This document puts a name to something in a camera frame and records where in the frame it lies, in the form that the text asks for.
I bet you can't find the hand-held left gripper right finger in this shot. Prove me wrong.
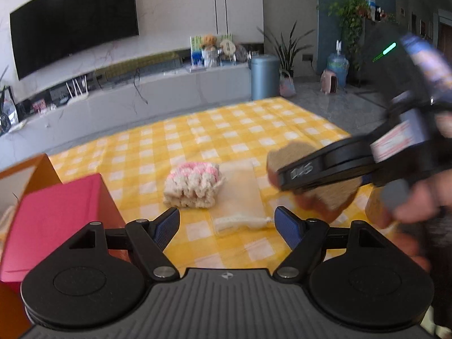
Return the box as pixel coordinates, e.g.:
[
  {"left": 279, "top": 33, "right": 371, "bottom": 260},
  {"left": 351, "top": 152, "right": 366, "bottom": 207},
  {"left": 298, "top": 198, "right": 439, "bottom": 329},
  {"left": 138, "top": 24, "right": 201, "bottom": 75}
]
[{"left": 273, "top": 206, "right": 384, "bottom": 281}]

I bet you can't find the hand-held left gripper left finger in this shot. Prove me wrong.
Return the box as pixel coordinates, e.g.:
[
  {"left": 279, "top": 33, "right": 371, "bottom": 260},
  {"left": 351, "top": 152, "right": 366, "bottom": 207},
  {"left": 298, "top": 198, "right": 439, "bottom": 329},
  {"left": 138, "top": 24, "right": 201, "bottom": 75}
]
[{"left": 69, "top": 207, "right": 182, "bottom": 282}]

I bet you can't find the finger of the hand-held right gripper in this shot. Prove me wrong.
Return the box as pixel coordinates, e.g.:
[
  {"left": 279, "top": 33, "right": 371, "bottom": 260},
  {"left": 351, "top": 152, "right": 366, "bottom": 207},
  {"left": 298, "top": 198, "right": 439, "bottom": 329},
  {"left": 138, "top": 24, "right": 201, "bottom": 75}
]
[{"left": 275, "top": 135, "right": 381, "bottom": 195}]

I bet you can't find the brown plush slipper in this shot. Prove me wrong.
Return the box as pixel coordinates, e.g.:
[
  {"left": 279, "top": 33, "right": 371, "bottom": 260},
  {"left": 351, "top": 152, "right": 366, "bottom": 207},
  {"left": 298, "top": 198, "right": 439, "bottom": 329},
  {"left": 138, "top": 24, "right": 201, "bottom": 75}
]
[{"left": 266, "top": 141, "right": 361, "bottom": 221}]

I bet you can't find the pink white knitted cloth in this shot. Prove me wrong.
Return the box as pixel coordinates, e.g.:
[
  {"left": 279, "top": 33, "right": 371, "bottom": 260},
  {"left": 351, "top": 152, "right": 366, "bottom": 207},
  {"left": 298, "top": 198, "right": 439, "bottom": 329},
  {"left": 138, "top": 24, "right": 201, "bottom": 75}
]
[{"left": 163, "top": 162, "right": 225, "bottom": 210}]

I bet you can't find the orange cardboard box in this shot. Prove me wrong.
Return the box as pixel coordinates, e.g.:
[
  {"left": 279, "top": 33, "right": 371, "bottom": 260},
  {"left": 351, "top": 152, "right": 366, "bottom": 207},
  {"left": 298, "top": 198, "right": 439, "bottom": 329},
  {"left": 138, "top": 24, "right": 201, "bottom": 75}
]
[{"left": 0, "top": 153, "right": 63, "bottom": 331}]

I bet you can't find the person's right hand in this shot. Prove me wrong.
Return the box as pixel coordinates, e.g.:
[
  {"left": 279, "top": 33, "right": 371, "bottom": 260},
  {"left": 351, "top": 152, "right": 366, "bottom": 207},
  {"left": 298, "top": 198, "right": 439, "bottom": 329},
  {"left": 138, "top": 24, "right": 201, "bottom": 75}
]
[{"left": 365, "top": 169, "right": 452, "bottom": 272}]

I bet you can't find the flat clear plastic packet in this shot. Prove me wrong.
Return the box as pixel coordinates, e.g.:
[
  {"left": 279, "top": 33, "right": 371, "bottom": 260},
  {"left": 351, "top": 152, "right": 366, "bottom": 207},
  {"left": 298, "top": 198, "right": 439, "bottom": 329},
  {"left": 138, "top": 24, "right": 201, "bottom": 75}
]
[{"left": 210, "top": 160, "right": 275, "bottom": 236}]

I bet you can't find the pink pet carrier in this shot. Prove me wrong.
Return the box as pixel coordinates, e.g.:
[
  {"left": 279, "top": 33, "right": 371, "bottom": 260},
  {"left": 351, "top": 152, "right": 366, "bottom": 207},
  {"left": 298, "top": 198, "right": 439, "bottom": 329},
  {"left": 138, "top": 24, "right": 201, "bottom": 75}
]
[{"left": 319, "top": 69, "right": 338, "bottom": 94}]

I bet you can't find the potted snake plant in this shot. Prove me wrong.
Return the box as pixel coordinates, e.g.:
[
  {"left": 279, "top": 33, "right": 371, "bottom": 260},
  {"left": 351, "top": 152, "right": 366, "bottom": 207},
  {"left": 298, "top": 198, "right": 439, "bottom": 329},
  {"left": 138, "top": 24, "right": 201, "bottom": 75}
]
[{"left": 258, "top": 21, "right": 316, "bottom": 98}]

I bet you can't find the blue water jug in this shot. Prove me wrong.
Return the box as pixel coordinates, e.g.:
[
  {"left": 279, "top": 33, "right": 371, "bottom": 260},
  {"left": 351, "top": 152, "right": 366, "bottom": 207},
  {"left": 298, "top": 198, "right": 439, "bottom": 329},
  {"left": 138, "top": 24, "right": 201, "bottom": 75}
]
[{"left": 326, "top": 40, "right": 350, "bottom": 89}]

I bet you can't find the blue-grey trash can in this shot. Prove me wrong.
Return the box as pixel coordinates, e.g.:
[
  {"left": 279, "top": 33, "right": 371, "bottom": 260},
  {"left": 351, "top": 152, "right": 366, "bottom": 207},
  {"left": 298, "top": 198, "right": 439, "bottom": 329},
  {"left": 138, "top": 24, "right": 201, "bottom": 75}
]
[{"left": 249, "top": 54, "right": 281, "bottom": 101}]

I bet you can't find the yellow checkered tablecloth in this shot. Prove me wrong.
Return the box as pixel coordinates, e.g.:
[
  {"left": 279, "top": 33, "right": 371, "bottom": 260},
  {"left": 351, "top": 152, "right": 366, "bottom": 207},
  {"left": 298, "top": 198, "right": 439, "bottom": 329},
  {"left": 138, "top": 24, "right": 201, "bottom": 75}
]
[{"left": 47, "top": 96, "right": 436, "bottom": 273}]

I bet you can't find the red box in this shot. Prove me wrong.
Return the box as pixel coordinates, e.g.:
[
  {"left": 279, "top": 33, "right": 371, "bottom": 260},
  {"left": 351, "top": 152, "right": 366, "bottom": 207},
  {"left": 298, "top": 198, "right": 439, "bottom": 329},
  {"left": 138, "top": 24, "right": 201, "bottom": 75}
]
[{"left": 0, "top": 174, "right": 128, "bottom": 285}]

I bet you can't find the green ivy plant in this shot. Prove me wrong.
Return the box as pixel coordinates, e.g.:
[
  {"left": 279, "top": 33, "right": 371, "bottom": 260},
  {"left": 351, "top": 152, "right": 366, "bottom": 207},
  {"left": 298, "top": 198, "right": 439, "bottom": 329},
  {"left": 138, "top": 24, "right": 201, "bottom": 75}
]
[{"left": 318, "top": 0, "right": 375, "bottom": 90}]

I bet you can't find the white marble television cabinet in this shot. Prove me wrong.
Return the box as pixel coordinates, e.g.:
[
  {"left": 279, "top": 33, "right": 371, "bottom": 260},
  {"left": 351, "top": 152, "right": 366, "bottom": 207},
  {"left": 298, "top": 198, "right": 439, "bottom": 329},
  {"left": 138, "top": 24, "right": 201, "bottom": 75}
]
[{"left": 0, "top": 62, "right": 253, "bottom": 169}]

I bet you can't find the round paper fan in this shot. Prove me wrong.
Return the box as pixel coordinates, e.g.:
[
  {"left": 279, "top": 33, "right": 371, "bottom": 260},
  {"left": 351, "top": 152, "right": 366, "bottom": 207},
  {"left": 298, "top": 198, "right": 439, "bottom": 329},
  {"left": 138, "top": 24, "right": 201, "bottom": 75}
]
[{"left": 219, "top": 39, "right": 237, "bottom": 59}]

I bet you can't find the white router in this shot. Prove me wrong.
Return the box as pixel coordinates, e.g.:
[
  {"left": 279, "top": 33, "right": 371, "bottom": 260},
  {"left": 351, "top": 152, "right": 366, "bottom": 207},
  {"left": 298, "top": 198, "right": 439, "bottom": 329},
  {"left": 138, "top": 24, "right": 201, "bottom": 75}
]
[{"left": 65, "top": 74, "right": 91, "bottom": 105}]

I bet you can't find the brown teddy bear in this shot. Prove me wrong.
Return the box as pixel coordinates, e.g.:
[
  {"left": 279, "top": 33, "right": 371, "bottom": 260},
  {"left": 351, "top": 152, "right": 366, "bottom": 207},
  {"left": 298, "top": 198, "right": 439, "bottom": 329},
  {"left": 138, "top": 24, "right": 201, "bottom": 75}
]
[{"left": 200, "top": 34, "right": 219, "bottom": 67}]

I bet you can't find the black cable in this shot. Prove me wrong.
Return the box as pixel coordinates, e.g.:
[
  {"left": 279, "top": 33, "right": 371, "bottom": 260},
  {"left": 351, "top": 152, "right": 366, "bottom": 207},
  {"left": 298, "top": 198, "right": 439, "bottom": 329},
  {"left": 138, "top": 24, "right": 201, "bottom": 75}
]
[{"left": 132, "top": 67, "right": 149, "bottom": 105}]

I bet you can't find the black wall television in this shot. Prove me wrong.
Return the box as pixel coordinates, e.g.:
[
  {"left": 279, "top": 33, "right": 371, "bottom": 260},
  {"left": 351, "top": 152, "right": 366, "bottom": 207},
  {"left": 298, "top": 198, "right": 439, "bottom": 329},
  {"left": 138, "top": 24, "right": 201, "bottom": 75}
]
[{"left": 9, "top": 0, "right": 140, "bottom": 81}]

